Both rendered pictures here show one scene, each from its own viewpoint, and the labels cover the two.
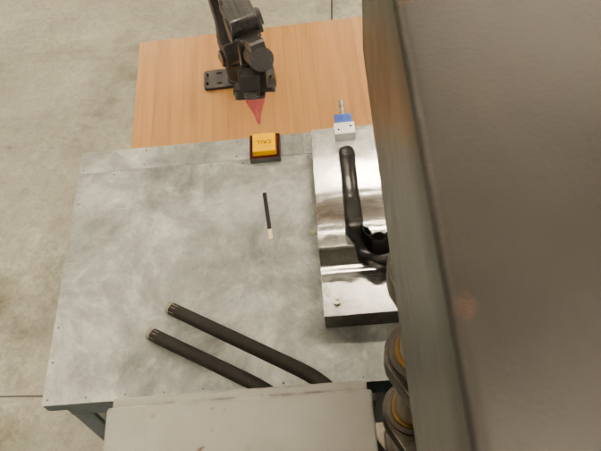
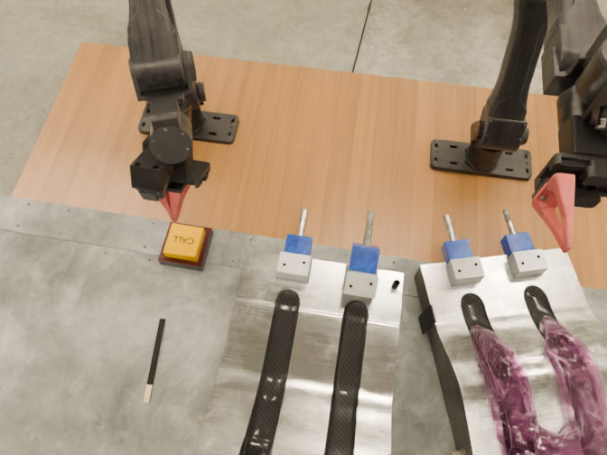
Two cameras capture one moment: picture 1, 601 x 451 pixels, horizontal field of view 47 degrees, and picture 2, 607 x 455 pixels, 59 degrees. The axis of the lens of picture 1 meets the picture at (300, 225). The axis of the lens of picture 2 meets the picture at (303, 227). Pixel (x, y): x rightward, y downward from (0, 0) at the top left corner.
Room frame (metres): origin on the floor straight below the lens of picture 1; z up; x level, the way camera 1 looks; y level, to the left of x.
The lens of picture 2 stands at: (0.77, -0.18, 1.70)
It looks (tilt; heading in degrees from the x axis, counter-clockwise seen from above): 62 degrees down; 3
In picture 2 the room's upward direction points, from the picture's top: 1 degrees clockwise
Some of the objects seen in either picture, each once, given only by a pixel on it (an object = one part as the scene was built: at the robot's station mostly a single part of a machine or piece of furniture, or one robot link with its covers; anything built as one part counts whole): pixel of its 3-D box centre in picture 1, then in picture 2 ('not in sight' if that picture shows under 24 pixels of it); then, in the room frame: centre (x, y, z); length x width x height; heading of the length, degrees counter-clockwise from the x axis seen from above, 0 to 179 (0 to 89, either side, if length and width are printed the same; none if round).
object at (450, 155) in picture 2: not in sight; (485, 149); (1.42, -0.49, 0.84); 0.20 x 0.07 x 0.08; 86
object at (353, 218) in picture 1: (376, 194); (308, 404); (0.90, -0.18, 0.92); 0.35 x 0.16 x 0.09; 175
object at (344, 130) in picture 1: (342, 120); (298, 244); (1.16, -0.15, 0.89); 0.13 x 0.05 x 0.05; 175
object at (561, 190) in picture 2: not in sight; (576, 212); (1.08, -0.46, 1.19); 0.09 x 0.07 x 0.07; 176
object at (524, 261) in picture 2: not in sight; (516, 241); (1.22, -0.52, 0.86); 0.13 x 0.05 x 0.05; 12
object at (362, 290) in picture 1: (373, 213); (299, 420); (0.89, -0.17, 0.87); 0.50 x 0.26 x 0.14; 175
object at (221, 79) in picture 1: (236, 68); (185, 113); (1.46, 0.11, 0.84); 0.20 x 0.07 x 0.08; 86
